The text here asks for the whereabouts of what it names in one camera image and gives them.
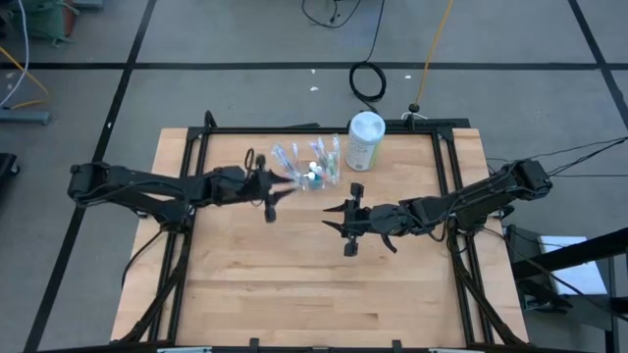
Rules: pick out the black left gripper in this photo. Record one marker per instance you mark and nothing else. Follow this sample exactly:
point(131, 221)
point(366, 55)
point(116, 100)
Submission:
point(260, 188)

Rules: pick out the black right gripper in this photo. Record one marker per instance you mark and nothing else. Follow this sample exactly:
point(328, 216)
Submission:
point(365, 220)

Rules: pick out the blue mouthwash bottle white cap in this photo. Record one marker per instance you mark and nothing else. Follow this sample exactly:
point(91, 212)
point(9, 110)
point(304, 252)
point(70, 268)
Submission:
point(316, 182)
point(319, 171)
point(312, 165)

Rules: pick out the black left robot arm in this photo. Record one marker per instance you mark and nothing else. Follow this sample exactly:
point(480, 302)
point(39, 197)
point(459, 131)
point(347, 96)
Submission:
point(147, 184)

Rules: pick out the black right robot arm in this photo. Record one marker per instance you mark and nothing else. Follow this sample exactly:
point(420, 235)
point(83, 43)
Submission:
point(466, 206)

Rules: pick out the clear acrylic organizer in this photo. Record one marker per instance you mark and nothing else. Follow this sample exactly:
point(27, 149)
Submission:
point(331, 182)

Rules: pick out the white green wipes canister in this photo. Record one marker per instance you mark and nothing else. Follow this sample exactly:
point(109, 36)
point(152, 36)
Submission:
point(365, 142)

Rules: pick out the small black knob stand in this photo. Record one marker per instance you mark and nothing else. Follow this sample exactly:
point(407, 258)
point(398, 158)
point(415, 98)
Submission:
point(413, 108)

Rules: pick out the black metal stand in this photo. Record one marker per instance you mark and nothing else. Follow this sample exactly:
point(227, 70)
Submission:
point(569, 255)

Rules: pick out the white box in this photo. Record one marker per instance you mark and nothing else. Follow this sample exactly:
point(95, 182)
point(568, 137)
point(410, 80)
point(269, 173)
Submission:
point(584, 280)

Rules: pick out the grey metal foot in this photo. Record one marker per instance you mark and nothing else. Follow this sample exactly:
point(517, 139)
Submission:
point(24, 116)

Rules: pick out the green bag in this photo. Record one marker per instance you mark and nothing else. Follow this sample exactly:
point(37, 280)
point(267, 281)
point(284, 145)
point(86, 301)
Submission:
point(41, 19)

